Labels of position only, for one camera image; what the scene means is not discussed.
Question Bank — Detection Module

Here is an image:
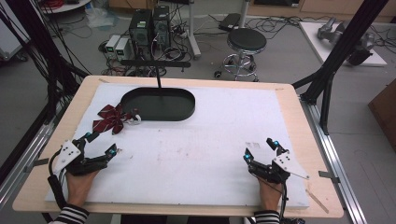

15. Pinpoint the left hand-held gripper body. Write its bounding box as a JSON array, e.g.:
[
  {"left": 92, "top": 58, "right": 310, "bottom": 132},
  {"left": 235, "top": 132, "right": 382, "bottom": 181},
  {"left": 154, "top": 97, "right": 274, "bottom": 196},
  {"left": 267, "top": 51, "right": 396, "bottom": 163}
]
[{"left": 51, "top": 138, "right": 109, "bottom": 176}]

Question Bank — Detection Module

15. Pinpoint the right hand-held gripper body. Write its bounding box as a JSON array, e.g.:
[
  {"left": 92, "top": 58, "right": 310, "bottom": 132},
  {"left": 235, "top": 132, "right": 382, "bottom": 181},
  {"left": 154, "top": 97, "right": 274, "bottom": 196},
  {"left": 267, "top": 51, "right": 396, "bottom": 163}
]
[{"left": 247, "top": 150, "right": 311, "bottom": 185}]

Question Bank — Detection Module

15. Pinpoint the red striped bow tie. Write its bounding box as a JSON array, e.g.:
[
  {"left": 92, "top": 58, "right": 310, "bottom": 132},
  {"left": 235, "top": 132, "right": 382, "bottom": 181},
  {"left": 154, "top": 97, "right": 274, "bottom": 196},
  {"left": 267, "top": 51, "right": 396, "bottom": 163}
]
[{"left": 92, "top": 103, "right": 143, "bottom": 136}]

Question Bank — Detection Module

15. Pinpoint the person's right hand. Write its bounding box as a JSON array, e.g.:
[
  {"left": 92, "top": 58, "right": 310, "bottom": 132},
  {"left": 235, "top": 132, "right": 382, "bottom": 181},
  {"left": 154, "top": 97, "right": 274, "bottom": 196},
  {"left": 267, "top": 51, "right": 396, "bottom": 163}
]
[{"left": 257, "top": 177, "right": 284, "bottom": 213}]

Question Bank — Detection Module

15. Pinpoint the person's left hand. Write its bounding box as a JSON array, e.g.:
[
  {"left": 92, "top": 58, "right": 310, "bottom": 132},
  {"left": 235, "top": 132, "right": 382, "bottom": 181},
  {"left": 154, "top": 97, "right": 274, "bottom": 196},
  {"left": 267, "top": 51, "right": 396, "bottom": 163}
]
[{"left": 64, "top": 169, "right": 101, "bottom": 208}]

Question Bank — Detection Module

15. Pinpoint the thin wooden stick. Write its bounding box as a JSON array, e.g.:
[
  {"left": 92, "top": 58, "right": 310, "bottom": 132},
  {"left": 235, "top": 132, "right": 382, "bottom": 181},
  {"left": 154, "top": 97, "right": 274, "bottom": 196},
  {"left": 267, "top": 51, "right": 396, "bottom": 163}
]
[{"left": 304, "top": 189, "right": 331, "bottom": 215}]

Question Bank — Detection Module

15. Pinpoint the white foam mat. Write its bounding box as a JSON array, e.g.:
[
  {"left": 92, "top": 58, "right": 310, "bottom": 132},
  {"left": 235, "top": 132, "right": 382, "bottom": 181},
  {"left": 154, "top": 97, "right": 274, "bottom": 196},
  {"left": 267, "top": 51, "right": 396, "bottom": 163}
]
[{"left": 44, "top": 81, "right": 311, "bottom": 210}]

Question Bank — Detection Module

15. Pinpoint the black stand with oval tray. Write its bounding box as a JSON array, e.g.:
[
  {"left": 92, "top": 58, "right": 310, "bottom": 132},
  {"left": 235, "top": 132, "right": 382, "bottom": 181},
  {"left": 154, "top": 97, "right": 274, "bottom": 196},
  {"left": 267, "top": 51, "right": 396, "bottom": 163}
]
[{"left": 120, "top": 59, "right": 197, "bottom": 122}]

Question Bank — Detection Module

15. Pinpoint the white power supply box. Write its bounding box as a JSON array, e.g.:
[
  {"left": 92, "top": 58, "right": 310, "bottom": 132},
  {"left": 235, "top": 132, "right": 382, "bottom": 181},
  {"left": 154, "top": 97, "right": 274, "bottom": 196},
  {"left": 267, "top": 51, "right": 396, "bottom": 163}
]
[
  {"left": 114, "top": 37, "right": 132, "bottom": 62},
  {"left": 105, "top": 34, "right": 122, "bottom": 59}
]

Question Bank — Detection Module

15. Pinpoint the black round stool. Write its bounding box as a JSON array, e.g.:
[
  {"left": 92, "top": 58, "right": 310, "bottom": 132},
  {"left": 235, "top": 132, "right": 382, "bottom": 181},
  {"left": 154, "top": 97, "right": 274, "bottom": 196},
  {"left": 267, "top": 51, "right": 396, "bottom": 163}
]
[{"left": 213, "top": 27, "right": 268, "bottom": 83}]

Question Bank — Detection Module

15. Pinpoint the white floor board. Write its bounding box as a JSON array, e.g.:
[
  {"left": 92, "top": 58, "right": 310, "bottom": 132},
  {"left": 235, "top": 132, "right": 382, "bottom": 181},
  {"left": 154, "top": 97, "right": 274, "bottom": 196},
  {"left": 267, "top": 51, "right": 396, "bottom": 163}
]
[{"left": 298, "top": 21, "right": 389, "bottom": 67}]

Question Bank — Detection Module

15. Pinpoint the brown cabinet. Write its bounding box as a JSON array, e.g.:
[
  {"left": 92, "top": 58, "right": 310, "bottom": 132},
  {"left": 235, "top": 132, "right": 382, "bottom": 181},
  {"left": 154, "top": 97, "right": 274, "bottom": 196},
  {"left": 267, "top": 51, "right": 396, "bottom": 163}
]
[{"left": 367, "top": 78, "right": 396, "bottom": 154}]

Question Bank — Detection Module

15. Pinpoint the clear plastic bag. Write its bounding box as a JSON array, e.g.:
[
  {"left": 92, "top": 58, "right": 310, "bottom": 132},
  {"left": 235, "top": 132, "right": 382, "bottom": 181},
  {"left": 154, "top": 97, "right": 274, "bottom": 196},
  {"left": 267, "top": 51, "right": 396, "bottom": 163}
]
[{"left": 84, "top": 7, "right": 121, "bottom": 31}]

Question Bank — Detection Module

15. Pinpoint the black computer tower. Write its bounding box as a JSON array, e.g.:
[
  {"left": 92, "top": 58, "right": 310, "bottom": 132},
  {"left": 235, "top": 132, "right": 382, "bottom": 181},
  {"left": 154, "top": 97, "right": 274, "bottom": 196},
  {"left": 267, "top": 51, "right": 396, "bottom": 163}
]
[
  {"left": 128, "top": 7, "right": 154, "bottom": 58},
  {"left": 151, "top": 5, "right": 172, "bottom": 51}
]

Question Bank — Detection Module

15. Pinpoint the white wheeled cabinet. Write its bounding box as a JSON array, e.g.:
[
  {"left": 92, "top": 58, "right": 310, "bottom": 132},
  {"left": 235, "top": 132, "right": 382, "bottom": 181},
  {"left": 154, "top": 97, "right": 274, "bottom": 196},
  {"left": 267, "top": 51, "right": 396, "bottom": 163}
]
[{"left": 0, "top": 14, "right": 31, "bottom": 63}]

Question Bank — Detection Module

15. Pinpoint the flat black box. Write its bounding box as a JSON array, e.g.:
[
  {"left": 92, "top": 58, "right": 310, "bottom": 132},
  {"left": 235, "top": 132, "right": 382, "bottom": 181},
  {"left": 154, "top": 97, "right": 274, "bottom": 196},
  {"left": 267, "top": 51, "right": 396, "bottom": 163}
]
[{"left": 218, "top": 12, "right": 242, "bottom": 33}]

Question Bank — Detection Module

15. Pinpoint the round white table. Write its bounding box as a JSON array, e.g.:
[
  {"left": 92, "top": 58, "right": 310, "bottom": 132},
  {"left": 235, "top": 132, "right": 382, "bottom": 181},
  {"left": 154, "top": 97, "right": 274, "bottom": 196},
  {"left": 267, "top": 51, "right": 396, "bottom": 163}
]
[{"left": 39, "top": 0, "right": 93, "bottom": 15}]

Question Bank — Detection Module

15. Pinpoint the grey desk leg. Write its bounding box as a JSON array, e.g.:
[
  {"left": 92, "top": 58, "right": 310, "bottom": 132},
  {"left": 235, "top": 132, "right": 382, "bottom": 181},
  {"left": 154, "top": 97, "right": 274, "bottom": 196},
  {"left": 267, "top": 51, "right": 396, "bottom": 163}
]
[{"left": 186, "top": 0, "right": 202, "bottom": 61}]

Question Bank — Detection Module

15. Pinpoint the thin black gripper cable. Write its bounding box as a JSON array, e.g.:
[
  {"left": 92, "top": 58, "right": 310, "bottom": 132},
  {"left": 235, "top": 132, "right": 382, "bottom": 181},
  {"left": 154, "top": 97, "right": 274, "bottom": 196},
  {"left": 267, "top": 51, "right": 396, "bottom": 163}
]
[{"left": 277, "top": 181, "right": 290, "bottom": 224}]

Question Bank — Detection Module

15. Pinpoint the metal bracket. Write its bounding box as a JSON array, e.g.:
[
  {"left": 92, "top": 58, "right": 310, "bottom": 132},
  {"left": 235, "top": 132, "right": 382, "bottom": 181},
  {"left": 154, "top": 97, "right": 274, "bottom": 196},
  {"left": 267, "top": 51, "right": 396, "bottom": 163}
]
[
  {"left": 318, "top": 170, "right": 341, "bottom": 184},
  {"left": 22, "top": 157, "right": 50, "bottom": 174}
]

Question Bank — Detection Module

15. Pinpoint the thick black gripper cable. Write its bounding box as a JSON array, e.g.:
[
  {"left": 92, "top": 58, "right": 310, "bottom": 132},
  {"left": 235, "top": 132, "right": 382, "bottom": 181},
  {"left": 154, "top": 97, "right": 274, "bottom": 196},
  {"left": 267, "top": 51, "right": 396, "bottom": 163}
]
[{"left": 47, "top": 148, "right": 68, "bottom": 211}]

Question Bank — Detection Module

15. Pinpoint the aluminium rail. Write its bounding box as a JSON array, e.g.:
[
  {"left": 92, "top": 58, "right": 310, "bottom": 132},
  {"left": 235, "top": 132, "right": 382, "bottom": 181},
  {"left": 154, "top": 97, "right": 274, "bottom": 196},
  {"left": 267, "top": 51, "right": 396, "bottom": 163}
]
[
  {"left": 0, "top": 120, "right": 64, "bottom": 210},
  {"left": 299, "top": 95, "right": 369, "bottom": 224}
]

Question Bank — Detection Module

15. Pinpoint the black frame post with cables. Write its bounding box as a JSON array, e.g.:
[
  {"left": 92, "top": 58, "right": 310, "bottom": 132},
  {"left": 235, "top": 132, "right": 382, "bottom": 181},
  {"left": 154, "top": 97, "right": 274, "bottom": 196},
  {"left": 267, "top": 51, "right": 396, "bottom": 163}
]
[{"left": 0, "top": 0, "right": 91, "bottom": 126}]

